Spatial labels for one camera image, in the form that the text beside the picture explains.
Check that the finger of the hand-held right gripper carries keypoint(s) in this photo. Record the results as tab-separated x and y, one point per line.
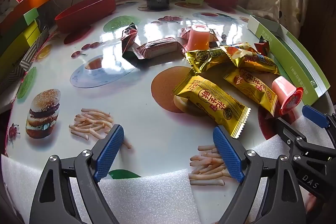
315	116
290	132

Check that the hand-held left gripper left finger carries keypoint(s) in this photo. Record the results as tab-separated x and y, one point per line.
110	150

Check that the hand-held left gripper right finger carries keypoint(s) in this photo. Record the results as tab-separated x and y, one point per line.
228	153

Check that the pink jelly cup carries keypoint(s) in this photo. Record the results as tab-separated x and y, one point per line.
283	90
198	37

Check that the green white cardboard box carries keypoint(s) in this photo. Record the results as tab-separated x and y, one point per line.
296	56

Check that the gold bar packet blue print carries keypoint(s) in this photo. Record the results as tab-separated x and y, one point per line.
257	60
207	57

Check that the small dark red packet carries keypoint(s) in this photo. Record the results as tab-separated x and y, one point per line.
263	46

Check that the red white nougat packet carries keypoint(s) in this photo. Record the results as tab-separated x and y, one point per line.
157	48
182	32

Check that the red black candy packet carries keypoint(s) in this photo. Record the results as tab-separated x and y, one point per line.
128	37

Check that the food print tablecloth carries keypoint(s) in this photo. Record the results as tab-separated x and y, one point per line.
118	98

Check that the gold packet red print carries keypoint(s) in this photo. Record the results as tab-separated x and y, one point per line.
252	87
210	102

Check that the white foam table edging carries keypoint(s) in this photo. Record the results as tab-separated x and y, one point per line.
18	176

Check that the chevron pattern box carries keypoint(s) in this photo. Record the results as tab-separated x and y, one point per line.
29	56

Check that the red oval bowl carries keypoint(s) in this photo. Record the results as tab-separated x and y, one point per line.
86	11

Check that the yellow box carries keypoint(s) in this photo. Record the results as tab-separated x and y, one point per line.
29	35

